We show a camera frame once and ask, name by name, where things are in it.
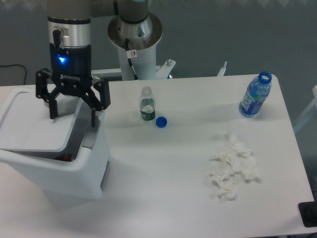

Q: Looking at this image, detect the blue plastic drink bottle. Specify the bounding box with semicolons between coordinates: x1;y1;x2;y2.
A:
239;71;272;118

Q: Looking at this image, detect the black cable on floor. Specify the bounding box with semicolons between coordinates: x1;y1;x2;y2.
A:
0;64;27;85

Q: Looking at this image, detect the small clear green-label bottle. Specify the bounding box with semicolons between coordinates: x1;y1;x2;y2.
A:
140;86;156;121

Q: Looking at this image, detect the white frame at right edge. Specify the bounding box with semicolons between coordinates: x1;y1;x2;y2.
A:
293;85;317;134

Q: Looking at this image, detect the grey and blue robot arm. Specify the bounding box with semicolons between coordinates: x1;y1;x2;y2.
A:
36;0;162;119

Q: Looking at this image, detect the red can in trash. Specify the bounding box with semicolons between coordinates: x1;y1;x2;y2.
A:
54;154;73;162

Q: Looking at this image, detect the crumpled white tissue paper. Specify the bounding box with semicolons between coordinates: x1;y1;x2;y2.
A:
210;134;261;201

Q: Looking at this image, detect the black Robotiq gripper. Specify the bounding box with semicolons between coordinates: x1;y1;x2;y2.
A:
35;43;111;127

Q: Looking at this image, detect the blue bottle cap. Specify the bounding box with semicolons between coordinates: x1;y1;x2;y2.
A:
156;116;167;128

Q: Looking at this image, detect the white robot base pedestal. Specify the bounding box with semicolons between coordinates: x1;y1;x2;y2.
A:
108;13;176;81

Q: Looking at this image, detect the white plastic trash can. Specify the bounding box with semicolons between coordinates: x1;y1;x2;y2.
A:
0;98;111;199

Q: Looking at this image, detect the white table frame bracket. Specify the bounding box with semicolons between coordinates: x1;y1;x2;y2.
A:
217;61;227;77

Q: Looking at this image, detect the white trash can lid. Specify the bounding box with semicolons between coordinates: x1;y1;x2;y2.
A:
0;87;82;152

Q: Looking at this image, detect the black device at table edge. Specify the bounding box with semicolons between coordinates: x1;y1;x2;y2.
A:
298;201;317;228

